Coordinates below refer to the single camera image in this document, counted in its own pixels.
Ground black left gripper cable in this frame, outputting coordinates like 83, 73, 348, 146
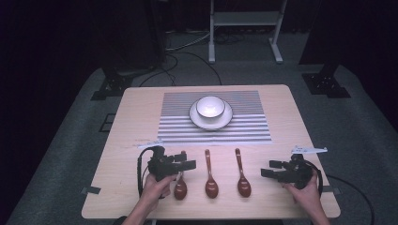
136, 145, 166, 200

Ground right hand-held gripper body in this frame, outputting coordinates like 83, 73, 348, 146
277, 145, 329, 190

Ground white bowl with dark rim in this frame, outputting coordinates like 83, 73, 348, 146
195, 95, 226, 120

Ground black stand base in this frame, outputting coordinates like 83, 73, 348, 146
301, 63, 352, 99
90, 66, 135, 102

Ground black tape floor marking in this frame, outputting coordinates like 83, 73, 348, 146
99, 112, 117, 133

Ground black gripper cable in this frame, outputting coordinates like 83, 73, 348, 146
305, 159, 375, 225
136, 145, 166, 200

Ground grey striped placemat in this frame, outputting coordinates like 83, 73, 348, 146
156, 90, 273, 145

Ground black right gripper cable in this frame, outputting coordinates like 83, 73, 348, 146
305, 159, 375, 225

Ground person's right hand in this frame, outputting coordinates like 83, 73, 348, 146
283, 176, 324, 218

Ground white metal stand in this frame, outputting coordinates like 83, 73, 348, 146
207, 0, 288, 66

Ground white floor cables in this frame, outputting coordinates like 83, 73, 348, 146
164, 29, 211, 53

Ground red-brown lacquered spoon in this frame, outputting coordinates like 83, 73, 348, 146
204, 148, 220, 200
173, 150, 189, 202
234, 147, 253, 199

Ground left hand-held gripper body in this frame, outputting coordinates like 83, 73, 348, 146
136, 140, 182, 183

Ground black floor cable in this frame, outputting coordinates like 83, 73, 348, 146
138, 51, 223, 88

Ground grey tape strip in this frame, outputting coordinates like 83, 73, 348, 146
322, 185, 343, 195
81, 186, 102, 195

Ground white plate with dark rim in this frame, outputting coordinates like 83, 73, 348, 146
188, 99, 235, 131

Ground person's left hand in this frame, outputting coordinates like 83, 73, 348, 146
138, 172, 178, 211

